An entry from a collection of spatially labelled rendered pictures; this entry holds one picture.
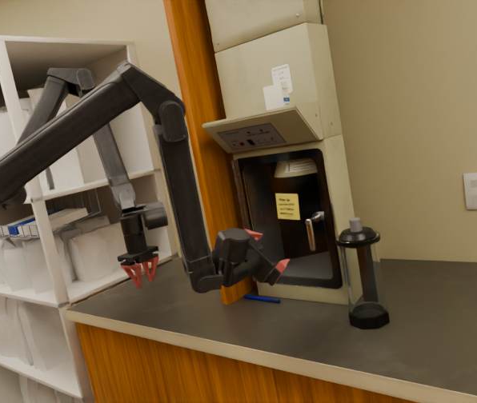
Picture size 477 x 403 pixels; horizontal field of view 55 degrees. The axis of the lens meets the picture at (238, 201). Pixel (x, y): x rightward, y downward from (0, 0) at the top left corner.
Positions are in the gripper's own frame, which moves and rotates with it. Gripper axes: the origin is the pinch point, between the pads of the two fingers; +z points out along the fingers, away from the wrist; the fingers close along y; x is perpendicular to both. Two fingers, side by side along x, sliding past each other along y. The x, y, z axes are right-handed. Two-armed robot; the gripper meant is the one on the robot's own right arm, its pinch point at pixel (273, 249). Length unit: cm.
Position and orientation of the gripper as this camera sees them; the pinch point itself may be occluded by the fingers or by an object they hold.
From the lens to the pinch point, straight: 117.4
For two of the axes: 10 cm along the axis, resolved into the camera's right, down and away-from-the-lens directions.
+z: 6.1, -2.2, 7.6
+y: -6.9, -6.2, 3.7
